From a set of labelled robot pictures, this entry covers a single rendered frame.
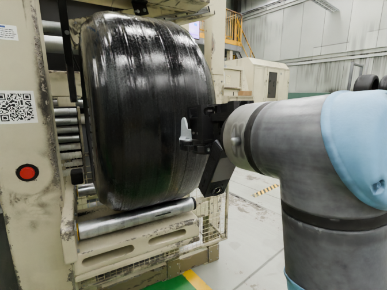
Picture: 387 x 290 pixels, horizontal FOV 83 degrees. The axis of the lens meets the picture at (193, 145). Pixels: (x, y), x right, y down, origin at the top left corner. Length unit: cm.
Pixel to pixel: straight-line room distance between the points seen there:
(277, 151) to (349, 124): 6
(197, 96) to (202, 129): 18
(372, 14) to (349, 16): 78
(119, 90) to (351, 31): 1176
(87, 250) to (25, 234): 17
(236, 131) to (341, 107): 11
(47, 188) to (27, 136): 14
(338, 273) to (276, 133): 13
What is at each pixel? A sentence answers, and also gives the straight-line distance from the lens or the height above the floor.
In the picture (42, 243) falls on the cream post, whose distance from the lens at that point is 76.
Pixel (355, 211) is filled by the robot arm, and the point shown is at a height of 116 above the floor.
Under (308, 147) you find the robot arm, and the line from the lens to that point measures 20.
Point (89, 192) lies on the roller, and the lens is 92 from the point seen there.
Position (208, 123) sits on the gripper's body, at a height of 120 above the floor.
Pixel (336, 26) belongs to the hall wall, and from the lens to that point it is 1228.
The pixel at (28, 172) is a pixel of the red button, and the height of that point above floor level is 106.
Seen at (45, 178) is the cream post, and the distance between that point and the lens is 68.
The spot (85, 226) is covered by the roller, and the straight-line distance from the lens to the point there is 66.
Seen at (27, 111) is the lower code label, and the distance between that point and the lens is 65.
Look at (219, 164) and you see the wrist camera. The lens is 34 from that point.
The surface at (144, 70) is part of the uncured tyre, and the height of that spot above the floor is 130.
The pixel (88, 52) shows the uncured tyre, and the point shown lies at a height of 133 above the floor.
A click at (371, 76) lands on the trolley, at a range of 576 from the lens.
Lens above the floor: 125
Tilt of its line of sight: 13 degrees down
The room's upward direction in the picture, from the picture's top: straight up
